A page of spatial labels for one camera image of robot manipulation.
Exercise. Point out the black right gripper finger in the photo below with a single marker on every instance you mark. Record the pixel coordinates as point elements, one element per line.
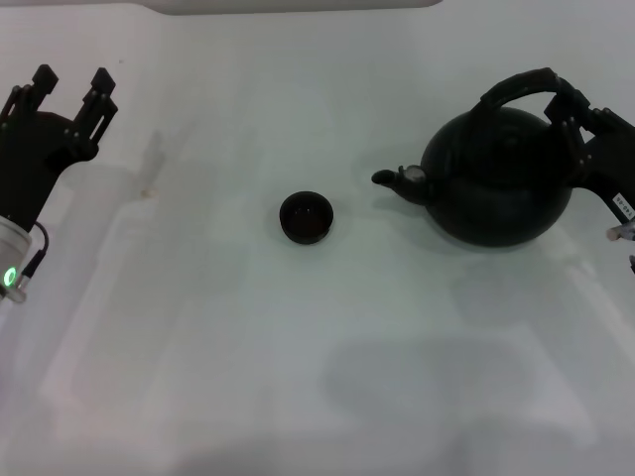
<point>585,111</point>
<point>570,131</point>

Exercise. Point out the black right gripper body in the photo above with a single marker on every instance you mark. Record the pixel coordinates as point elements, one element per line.
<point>612,158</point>

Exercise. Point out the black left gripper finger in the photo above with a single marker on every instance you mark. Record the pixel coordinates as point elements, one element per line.
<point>101,101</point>
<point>35,94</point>

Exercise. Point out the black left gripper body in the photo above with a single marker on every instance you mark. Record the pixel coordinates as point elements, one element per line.
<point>35,154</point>

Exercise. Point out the black teacup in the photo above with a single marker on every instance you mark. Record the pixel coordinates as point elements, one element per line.
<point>306,218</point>

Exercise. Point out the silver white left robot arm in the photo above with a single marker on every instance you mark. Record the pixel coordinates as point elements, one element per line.
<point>10,243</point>

